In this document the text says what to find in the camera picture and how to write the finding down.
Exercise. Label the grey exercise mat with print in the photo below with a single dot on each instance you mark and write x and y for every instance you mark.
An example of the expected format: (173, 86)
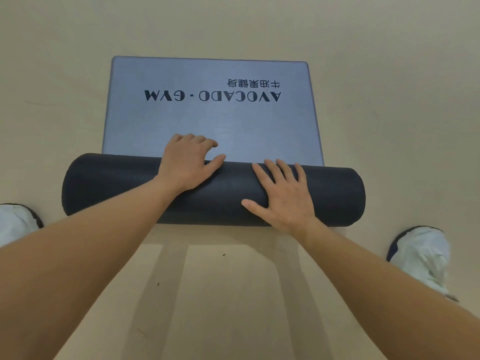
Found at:
(123, 183)

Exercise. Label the person's right thumb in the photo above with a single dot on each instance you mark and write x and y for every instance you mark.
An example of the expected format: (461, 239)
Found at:
(255, 208)

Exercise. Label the person's left hand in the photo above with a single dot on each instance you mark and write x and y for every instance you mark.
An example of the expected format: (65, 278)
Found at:
(183, 164)

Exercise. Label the person's right hand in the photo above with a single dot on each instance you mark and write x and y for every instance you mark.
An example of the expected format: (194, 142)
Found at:
(288, 206)

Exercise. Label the person's white right shoe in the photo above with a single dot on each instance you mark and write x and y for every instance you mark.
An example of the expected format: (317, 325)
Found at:
(423, 254)

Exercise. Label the person's left forearm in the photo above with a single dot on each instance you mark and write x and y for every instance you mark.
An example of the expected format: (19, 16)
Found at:
(82, 258)

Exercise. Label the person's white left shoe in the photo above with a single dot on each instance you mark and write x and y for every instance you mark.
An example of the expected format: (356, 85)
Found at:
(17, 223)

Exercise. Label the person's right forearm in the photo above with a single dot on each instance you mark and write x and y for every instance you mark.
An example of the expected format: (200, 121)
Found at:
(382, 296)

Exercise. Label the person's right little finger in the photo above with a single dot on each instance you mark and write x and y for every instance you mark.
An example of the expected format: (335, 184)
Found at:
(302, 178)

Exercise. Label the person's left little finger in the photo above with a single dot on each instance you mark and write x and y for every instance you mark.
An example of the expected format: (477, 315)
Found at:
(176, 139)

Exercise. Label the person's left thumb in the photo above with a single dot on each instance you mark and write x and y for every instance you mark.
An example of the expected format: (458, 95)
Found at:
(215, 165)

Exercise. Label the person's white shoe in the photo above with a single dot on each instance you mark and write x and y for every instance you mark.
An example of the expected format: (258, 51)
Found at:
(17, 223)
(423, 254)

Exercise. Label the person's right middle finger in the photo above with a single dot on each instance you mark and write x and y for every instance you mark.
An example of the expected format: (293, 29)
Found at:
(275, 174)

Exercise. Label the person's left middle finger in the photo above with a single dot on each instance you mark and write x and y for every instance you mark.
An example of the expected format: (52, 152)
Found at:
(199, 139)

